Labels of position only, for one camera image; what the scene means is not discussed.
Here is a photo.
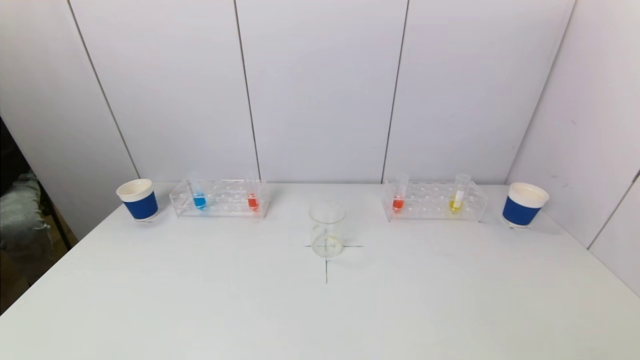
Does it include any test tube with yellow pigment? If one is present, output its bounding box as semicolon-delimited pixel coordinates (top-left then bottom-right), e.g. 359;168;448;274
448;173;472;215

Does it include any clear glass beaker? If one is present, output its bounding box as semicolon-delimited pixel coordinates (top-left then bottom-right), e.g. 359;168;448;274
308;200;347;259

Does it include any test tube with red pigment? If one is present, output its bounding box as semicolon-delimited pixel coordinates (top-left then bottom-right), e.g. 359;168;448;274
245;172;261;212
392;174;411;213

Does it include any clear acrylic test tube rack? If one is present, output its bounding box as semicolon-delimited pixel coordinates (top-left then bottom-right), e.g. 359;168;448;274
382;180;489;223
169;179;271;219

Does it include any test tube with blue pigment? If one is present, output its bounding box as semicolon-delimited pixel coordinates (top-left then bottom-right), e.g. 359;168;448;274
188;172;208;211

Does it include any blue white paper cup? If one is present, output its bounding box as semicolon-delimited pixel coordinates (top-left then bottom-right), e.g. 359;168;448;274
116;178;160;222
501;182;550;229

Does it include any person in grey clothes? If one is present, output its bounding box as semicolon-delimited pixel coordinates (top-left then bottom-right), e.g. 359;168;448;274
0;170;51;251

